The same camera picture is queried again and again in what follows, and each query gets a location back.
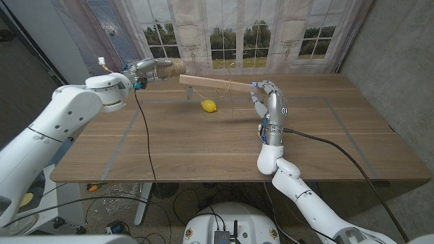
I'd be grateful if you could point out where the black round floor fan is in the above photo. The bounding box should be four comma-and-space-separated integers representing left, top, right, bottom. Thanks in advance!
151, 182, 180, 200

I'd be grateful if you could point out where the jute thread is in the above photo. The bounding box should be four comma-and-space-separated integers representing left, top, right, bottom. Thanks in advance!
193, 62, 238, 121

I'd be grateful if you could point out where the grey electronics box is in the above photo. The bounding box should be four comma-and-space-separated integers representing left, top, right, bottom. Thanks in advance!
213, 230, 231, 244

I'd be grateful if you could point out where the jute twine spool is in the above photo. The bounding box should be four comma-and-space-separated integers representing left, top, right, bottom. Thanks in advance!
155, 60, 186, 79

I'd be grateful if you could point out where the yellow toy lemon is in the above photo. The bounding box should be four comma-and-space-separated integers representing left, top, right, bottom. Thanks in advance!
200, 99, 218, 113

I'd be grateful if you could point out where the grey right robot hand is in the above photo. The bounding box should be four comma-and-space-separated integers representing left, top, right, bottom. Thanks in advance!
250, 79, 289, 128

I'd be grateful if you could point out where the white table leg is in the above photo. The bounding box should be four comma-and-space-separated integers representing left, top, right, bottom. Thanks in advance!
134, 182, 153, 227

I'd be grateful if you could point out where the black yellow foot pedal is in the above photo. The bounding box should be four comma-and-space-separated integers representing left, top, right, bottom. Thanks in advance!
18, 169, 47, 213

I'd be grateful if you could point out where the printed window backdrop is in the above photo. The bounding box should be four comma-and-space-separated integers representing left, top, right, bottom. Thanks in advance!
50, 0, 374, 77

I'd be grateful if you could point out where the blue floor adapter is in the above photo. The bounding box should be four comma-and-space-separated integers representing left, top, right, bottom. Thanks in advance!
106, 220, 126, 235

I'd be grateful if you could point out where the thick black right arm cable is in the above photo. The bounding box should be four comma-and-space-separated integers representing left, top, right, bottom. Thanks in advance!
283, 127, 410, 243

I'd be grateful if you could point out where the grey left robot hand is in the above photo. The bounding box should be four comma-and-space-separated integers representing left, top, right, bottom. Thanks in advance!
121, 57, 174, 91

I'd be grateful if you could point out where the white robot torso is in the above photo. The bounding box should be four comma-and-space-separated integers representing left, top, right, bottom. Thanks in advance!
182, 202, 281, 244

